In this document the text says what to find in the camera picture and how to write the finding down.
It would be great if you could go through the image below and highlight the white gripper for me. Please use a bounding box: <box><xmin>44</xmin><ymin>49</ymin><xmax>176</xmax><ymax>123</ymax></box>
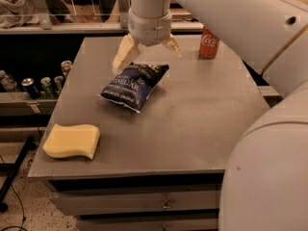
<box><xmin>113</xmin><ymin>10</ymin><xmax>183</xmax><ymax>72</ymax></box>

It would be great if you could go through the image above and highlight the blue chip bag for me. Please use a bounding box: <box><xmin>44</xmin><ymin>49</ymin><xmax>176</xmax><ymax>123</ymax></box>
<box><xmin>100</xmin><ymin>64</ymin><xmax>169</xmax><ymax>114</ymax></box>

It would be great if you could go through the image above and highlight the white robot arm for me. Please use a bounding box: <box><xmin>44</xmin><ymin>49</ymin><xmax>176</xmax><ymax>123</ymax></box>
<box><xmin>114</xmin><ymin>0</ymin><xmax>308</xmax><ymax>231</ymax></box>

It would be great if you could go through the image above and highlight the red cola can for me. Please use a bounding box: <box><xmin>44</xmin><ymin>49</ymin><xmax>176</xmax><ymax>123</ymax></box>
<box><xmin>199</xmin><ymin>27</ymin><xmax>219</xmax><ymax>59</ymax></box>

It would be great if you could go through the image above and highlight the tan soda can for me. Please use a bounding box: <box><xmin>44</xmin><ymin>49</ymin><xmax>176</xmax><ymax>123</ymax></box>
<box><xmin>61</xmin><ymin>61</ymin><xmax>72</xmax><ymax>78</ymax></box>

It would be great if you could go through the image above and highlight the silver soda can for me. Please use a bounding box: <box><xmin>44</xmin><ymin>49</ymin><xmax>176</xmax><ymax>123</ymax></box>
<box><xmin>54</xmin><ymin>76</ymin><xmax>64</xmax><ymax>92</ymax></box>

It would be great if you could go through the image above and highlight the grey drawer cabinet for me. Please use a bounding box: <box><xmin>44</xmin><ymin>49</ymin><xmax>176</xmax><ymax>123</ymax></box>
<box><xmin>29</xmin><ymin>36</ymin><xmax>268</xmax><ymax>221</ymax></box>

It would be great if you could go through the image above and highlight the green soda can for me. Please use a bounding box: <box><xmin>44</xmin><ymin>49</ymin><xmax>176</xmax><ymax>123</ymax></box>
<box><xmin>40</xmin><ymin>77</ymin><xmax>57</xmax><ymax>99</ymax></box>

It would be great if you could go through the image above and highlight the yellow sponge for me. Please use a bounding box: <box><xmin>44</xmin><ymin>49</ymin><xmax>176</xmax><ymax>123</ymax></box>
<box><xmin>42</xmin><ymin>124</ymin><xmax>100</xmax><ymax>160</ymax></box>

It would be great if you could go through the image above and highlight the dark soda can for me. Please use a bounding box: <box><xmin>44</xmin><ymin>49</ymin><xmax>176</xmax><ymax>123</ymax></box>
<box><xmin>21</xmin><ymin>78</ymin><xmax>40</xmax><ymax>99</ymax></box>

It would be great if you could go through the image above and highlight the grey cloth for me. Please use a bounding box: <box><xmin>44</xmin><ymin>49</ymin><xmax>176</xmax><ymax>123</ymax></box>
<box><xmin>0</xmin><ymin>0</ymin><xmax>48</xmax><ymax>29</ymax></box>

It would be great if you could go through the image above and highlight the plastic bottle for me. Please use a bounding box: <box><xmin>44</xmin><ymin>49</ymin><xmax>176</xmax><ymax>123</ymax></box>
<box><xmin>0</xmin><ymin>70</ymin><xmax>20</xmax><ymax>92</ymax></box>

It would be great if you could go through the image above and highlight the black stand leg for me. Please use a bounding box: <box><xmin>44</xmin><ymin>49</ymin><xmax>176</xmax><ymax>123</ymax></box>
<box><xmin>0</xmin><ymin>136</ymin><xmax>36</xmax><ymax>213</ymax></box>

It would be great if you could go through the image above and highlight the upper grey drawer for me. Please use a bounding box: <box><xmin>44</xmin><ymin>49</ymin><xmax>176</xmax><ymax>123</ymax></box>
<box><xmin>50</xmin><ymin>185</ymin><xmax>220</xmax><ymax>216</ymax></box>

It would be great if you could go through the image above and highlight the grey drawer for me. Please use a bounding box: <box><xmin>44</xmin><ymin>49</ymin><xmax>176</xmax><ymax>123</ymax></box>
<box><xmin>50</xmin><ymin>185</ymin><xmax>220</xmax><ymax>216</ymax></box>
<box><xmin>76</xmin><ymin>213</ymin><xmax>218</xmax><ymax>231</ymax></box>

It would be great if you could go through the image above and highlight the lower grey drawer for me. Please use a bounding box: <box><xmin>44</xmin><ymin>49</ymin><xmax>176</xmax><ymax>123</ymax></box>
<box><xmin>76</xmin><ymin>213</ymin><xmax>218</xmax><ymax>231</ymax></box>

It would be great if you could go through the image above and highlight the middle metal bracket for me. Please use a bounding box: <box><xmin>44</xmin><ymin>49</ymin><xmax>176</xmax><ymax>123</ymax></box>
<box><xmin>117</xmin><ymin>0</ymin><xmax>130</xmax><ymax>29</ymax></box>

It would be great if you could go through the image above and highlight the metal bracket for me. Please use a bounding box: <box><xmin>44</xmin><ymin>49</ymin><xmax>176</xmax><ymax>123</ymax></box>
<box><xmin>117</xmin><ymin>0</ymin><xmax>130</xmax><ymax>29</ymax></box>
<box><xmin>33</xmin><ymin>0</ymin><xmax>52</xmax><ymax>30</ymax></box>

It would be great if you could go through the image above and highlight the left metal bracket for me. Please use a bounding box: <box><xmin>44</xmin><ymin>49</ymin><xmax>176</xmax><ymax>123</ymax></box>
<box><xmin>33</xmin><ymin>0</ymin><xmax>52</xmax><ymax>30</ymax></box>

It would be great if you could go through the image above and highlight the black floor cable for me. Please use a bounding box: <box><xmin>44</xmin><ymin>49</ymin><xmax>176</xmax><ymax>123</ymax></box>
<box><xmin>0</xmin><ymin>156</ymin><xmax>30</xmax><ymax>231</ymax></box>

